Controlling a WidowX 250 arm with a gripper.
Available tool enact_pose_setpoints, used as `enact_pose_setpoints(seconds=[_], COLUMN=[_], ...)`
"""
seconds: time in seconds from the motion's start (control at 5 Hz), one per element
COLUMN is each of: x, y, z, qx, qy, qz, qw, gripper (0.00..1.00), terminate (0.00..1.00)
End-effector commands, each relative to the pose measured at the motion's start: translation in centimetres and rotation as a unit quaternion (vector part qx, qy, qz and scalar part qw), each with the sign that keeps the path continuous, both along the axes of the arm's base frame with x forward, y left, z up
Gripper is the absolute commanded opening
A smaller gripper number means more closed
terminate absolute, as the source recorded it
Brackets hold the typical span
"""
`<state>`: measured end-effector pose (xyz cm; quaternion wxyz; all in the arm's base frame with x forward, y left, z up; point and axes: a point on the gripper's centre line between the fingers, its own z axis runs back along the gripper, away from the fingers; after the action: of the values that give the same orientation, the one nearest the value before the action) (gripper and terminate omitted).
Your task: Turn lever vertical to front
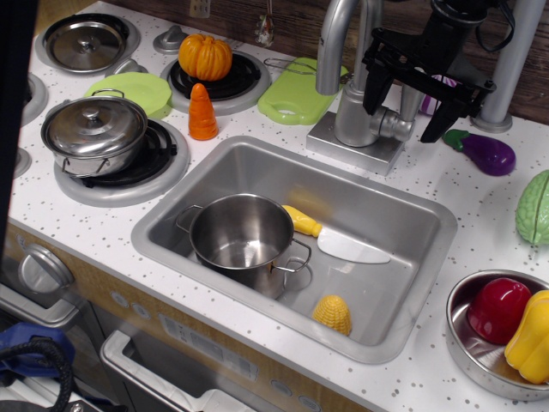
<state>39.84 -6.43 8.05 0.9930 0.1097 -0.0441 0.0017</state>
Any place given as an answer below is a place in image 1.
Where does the front stove burner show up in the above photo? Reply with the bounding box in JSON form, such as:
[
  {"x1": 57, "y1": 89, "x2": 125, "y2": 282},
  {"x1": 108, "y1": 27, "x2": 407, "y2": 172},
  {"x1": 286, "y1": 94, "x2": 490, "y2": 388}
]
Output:
[{"x1": 54, "y1": 120, "x2": 190, "y2": 208}]

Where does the oven door handle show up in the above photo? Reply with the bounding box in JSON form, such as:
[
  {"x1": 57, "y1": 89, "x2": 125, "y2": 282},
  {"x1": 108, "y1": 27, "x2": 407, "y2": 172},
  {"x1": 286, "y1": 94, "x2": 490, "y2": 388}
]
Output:
[{"x1": 99, "y1": 329, "x2": 224, "y2": 412}]

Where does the red toy pepper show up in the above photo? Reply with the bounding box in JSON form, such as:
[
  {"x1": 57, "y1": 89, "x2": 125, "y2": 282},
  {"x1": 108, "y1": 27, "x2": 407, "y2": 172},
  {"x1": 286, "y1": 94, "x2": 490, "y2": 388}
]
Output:
[{"x1": 467, "y1": 277, "x2": 532, "y2": 345}]

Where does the purple toy eggplant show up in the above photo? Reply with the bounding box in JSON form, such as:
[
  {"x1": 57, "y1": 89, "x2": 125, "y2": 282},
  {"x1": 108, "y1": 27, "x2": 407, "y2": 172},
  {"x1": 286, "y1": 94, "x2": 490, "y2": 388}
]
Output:
[{"x1": 443, "y1": 130, "x2": 516, "y2": 177}]

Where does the silver sink basin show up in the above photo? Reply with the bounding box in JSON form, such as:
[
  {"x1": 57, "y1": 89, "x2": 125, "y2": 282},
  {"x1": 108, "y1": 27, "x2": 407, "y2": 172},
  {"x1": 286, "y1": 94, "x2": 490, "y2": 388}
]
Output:
[{"x1": 131, "y1": 136, "x2": 457, "y2": 364}]

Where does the back stove burner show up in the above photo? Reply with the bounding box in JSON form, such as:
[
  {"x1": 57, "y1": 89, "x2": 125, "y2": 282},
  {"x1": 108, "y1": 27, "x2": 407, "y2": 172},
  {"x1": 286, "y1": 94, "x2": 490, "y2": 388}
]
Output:
[{"x1": 160, "y1": 51, "x2": 271, "y2": 116}]

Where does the purple white toy vegetable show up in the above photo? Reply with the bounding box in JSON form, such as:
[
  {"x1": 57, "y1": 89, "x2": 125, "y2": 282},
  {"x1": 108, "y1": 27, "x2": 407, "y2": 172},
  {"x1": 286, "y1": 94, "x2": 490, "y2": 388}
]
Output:
[{"x1": 418, "y1": 74, "x2": 462, "y2": 117}]

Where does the grey oven dial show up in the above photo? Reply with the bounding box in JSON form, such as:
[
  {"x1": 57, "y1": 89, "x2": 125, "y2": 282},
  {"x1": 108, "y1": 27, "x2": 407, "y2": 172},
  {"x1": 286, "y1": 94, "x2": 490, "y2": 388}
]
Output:
[{"x1": 18, "y1": 244, "x2": 75, "y2": 294}]

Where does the yellow handled toy knife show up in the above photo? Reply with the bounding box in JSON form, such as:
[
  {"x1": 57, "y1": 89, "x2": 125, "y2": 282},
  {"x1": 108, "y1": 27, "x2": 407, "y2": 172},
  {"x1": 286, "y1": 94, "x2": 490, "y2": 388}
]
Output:
[{"x1": 283, "y1": 205, "x2": 391, "y2": 264}]

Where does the lidded steel pot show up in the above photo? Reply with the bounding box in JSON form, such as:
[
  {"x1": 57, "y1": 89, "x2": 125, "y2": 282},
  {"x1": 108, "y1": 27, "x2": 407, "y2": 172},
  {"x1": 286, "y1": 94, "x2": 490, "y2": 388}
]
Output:
[{"x1": 41, "y1": 95, "x2": 148, "y2": 178}]

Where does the stove burner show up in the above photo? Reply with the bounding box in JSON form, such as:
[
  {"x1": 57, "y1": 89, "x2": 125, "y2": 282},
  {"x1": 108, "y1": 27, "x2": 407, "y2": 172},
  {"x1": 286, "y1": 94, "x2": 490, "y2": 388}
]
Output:
[
  {"x1": 160, "y1": 51, "x2": 271, "y2": 116},
  {"x1": 54, "y1": 120, "x2": 190, "y2": 208}
]

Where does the yellow toy corn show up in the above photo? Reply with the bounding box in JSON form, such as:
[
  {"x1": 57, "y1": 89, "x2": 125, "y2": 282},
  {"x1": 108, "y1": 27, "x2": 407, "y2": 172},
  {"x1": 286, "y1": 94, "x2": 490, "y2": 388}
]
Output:
[{"x1": 312, "y1": 294, "x2": 353, "y2": 336}]

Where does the orange toy pumpkin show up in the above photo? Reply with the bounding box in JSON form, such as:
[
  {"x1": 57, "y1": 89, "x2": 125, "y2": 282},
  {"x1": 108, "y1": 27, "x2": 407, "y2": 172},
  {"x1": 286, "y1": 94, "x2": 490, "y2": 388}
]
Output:
[{"x1": 178, "y1": 33, "x2": 232, "y2": 82}]

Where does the silver faucet lever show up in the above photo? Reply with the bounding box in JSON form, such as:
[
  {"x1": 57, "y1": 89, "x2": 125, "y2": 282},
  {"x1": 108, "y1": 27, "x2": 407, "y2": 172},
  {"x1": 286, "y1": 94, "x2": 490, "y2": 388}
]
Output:
[{"x1": 370, "y1": 85, "x2": 424, "y2": 142}]

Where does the grey stove knob front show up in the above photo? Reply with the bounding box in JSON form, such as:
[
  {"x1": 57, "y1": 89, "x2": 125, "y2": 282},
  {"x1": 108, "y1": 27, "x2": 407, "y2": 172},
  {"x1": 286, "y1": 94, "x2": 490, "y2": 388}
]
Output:
[{"x1": 105, "y1": 58, "x2": 148, "y2": 77}]

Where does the orange toy carrot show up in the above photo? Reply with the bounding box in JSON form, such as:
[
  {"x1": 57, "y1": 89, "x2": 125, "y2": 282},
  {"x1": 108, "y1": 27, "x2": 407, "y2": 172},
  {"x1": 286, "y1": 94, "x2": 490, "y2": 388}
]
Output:
[{"x1": 188, "y1": 83, "x2": 219, "y2": 141}]

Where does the steel bowl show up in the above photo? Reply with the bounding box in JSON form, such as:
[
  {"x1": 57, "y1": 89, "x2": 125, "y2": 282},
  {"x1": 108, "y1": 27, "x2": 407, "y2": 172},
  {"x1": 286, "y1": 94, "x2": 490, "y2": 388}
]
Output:
[{"x1": 446, "y1": 270, "x2": 548, "y2": 402}]

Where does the open steel pot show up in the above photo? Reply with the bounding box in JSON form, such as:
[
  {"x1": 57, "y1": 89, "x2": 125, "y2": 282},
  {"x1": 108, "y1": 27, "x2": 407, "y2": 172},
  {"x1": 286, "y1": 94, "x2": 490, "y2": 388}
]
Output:
[{"x1": 175, "y1": 193, "x2": 312, "y2": 299}]

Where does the green toy cabbage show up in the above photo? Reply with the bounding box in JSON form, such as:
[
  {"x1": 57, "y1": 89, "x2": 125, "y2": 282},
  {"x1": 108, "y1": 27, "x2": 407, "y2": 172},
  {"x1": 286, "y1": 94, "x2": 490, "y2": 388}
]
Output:
[{"x1": 515, "y1": 170, "x2": 548, "y2": 245}]

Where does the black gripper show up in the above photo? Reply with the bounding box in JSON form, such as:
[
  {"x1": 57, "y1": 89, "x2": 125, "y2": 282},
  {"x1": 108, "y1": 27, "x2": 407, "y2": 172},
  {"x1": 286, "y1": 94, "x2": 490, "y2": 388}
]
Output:
[{"x1": 363, "y1": 27, "x2": 496, "y2": 143}]

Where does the back left burner ring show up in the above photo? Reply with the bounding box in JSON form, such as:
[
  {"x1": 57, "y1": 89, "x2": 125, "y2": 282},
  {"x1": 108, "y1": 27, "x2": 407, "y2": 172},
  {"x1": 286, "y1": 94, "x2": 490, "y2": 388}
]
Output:
[{"x1": 33, "y1": 12, "x2": 142, "y2": 79}]

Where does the green cutting board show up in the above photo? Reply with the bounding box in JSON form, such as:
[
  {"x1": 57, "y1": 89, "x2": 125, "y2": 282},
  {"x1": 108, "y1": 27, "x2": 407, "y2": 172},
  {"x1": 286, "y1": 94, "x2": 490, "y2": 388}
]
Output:
[{"x1": 257, "y1": 58, "x2": 336, "y2": 125}]

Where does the silver toy faucet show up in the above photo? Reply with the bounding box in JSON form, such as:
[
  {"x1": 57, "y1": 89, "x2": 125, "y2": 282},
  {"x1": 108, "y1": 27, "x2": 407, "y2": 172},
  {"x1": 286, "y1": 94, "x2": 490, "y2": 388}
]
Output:
[{"x1": 306, "y1": 0, "x2": 405, "y2": 176}]

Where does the grey stove knob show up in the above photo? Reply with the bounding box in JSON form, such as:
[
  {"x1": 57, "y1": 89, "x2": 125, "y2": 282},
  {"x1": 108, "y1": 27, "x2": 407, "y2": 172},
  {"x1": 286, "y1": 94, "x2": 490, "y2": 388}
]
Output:
[
  {"x1": 105, "y1": 58, "x2": 148, "y2": 77},
  {"x1": 153, "y1": 25, "x2": 187, "y2": 54}
]

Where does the steel pot lid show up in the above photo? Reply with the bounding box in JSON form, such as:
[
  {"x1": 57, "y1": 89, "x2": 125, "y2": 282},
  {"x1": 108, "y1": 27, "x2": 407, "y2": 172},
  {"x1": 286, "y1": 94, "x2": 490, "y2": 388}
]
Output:
[{"x1": 45, "y1": 20, "x2": 127, "y2": 73}]

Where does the black cable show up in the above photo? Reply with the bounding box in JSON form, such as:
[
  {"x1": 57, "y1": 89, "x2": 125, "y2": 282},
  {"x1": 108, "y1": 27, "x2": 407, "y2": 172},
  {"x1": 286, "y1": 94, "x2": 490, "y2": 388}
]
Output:
[{"x1": 0, "y1": 336, "x2": 75, "y2": 412}]

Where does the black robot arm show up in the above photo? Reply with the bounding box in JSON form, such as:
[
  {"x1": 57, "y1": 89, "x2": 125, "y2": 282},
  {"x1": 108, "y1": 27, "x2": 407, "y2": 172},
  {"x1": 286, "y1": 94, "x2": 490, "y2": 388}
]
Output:
[{"x1": 363, "y1": 1, "x2": 496, "y2": 142}]

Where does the wire utensil handle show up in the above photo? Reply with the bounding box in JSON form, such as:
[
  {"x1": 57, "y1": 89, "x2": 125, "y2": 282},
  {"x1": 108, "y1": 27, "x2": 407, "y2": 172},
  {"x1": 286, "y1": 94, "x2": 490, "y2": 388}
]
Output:
[{"x1": 263, "y1": 58, "x2": 317, "y2": 76}]

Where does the blue clamp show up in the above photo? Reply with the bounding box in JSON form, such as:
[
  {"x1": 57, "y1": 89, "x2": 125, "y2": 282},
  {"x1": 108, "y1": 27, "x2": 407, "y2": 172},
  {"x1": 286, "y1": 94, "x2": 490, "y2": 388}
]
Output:
[{"x1": 1, "y1": 323, "x2": 75, "y2": 378}]

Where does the grey support pole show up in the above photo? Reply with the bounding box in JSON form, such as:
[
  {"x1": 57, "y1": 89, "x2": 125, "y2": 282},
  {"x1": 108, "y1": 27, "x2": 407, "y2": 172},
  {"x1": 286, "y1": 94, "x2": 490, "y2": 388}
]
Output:
[{"x1": 471, "y1": 0, "x2": 546, "y2": 133}]

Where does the green plastic plate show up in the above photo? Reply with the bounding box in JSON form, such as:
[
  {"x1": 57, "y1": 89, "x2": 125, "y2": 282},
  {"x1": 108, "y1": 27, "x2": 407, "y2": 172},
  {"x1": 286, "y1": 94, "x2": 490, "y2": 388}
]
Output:
[{"x1": 84, "y1": 72, "x2": 172, "y2": 118}]

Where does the yellow toy pepper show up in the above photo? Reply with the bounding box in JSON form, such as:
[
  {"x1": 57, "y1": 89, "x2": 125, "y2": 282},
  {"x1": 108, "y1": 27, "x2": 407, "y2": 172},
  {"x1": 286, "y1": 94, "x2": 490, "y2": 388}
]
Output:
[{"x1": 504, "y1": 290, "x2": 548, "y2": 385}]

